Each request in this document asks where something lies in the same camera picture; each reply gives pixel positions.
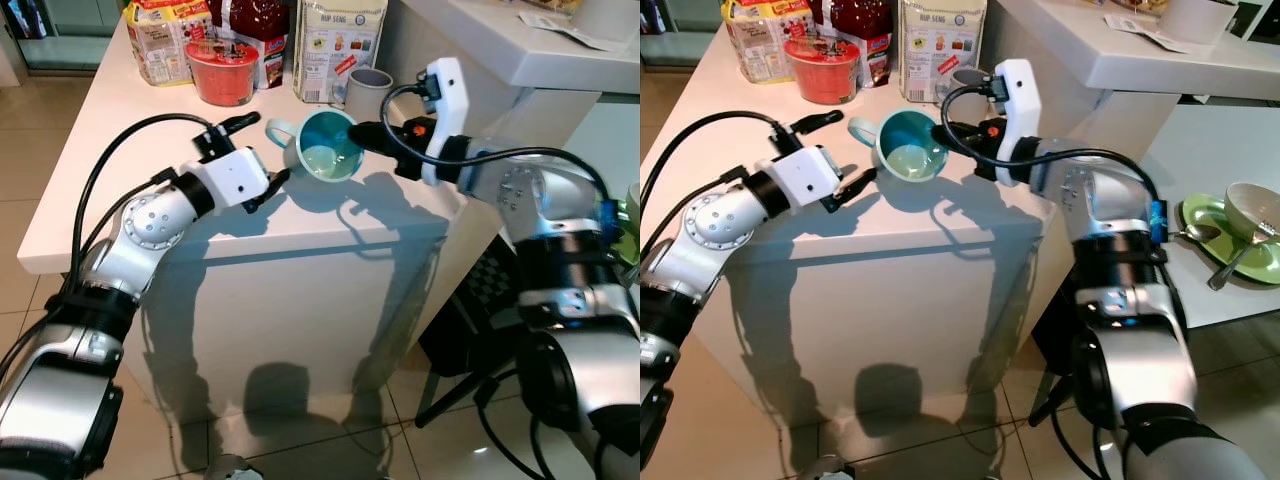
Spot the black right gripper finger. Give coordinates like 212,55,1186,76
930,120,973,153
345,121,403,157

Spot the white cracker bag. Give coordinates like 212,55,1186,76
897,0,989,105
292,0,389,107

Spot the black lattice crate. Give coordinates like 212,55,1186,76
416,234,532,380
1029,299,1087,377

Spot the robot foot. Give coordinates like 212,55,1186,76
799,454,857,480
204,454,262,480

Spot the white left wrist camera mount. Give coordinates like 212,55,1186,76
194,147,272,210
767,142,844,214

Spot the red plastic container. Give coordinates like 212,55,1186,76
184,37,262,109
782,36,862,107

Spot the white bowl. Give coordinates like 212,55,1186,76
1224,181,1280,245

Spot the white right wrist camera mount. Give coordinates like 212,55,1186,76
424,57,470,188
992,57,1044,190

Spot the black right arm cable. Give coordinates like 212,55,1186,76
379,82,613,203
939,82,1163,193

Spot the pale green mug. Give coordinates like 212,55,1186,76
264,107,367,187
847,107,952,185

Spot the white kitchen counter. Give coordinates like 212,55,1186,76
640,0,1280,423
18,0,641,423

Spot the black table leg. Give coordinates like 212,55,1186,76
414,364,522,432
1029,374,1082,430

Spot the white round container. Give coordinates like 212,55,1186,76
1159,0,1242,47

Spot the white paper leaflet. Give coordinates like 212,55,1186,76
1102,11,1197,54
516,9,622,54

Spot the yellow snack bag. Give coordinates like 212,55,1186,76
121,0,214,89
719,0,814,85

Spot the gold metal spoon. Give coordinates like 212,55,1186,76
1164,221,1222,247

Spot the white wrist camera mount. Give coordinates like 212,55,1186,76
424,57,470,188
992,57,1044,190
767,142,844,214
194,147,272,210

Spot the metal fork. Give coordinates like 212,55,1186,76
1206,224,1280,293

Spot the grey mug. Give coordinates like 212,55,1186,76
342,66,395,124
944,66,992,107

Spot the dark red snack bag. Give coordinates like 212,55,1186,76
206,0,292,92
807,0,895,90

